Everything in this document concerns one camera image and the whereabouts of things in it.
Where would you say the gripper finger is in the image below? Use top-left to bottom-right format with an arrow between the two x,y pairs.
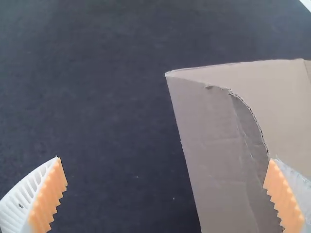
0,156 -> 68,233
262,158 -> 311,233

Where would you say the black mat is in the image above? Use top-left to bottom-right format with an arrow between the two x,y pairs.
0,0 -> 311,233

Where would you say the cardboard box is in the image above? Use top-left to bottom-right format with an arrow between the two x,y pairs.
164,58 -> 311,233

